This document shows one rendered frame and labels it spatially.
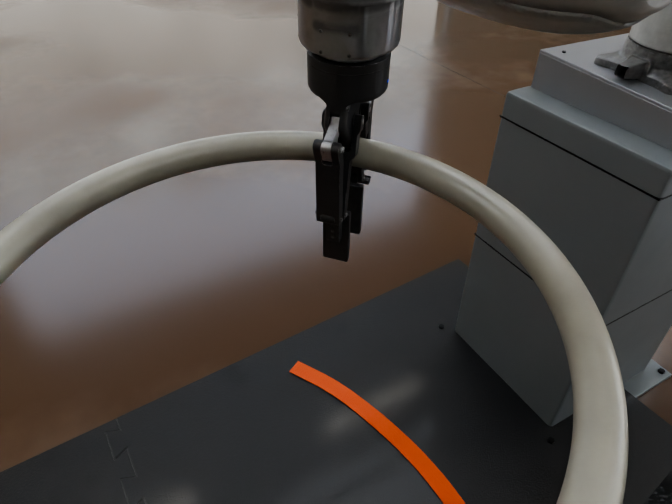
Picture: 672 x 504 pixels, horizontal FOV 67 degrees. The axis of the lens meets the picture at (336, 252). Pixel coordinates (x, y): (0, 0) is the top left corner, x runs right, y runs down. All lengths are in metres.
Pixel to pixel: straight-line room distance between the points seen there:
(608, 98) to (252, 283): 1.24
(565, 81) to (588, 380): 0.92
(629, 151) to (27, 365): 1.67
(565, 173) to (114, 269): 1.55
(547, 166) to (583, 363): 0.86
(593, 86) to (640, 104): 0.10
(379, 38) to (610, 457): 0.33
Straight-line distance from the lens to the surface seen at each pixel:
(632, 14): 0.32
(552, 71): 1.24
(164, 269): 1.98
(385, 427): 1.44
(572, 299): 0.40
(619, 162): 1.10
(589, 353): 0.38
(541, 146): 1.20
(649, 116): 1.12
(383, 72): 0.47
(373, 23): 0.44
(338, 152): 0.46
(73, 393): 1.69
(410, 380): 1.54
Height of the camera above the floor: 1.24
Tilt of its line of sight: 39 degrees down
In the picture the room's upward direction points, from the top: straight up
